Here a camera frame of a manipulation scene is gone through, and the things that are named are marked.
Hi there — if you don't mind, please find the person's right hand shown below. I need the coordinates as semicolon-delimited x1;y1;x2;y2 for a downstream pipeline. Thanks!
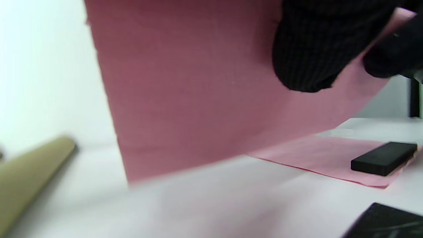
362;10;423;79

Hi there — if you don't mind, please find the person's left hand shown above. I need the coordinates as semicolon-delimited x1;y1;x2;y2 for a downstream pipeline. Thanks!
273;0;402;93

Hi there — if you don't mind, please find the pink paper sheet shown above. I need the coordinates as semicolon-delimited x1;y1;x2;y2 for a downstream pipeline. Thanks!
84;0;417;184
248;135;421;189

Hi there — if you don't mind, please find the black rectangular weight bar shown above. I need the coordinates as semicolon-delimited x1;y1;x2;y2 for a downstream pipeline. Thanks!
351;142;418;177
344;203;423;238

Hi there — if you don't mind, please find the brown cardboard mailing tube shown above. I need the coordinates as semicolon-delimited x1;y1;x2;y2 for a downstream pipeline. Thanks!
0;136;78;237

